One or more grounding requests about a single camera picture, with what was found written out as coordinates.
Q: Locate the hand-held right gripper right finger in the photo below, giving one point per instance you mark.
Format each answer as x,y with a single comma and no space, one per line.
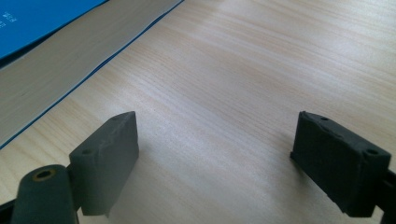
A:
339,165

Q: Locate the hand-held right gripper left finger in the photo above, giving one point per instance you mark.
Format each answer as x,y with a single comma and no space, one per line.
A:
104,161

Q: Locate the thick blue book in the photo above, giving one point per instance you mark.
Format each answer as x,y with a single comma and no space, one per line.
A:
53,59

